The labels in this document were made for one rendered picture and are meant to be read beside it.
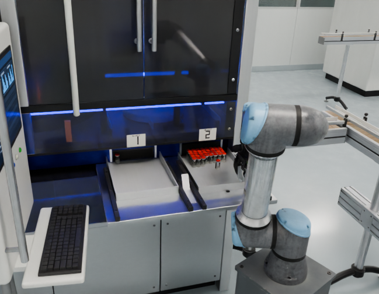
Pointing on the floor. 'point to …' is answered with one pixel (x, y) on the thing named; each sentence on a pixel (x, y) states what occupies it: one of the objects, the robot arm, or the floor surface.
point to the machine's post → (247, 37)
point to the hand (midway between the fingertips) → (242, 179)
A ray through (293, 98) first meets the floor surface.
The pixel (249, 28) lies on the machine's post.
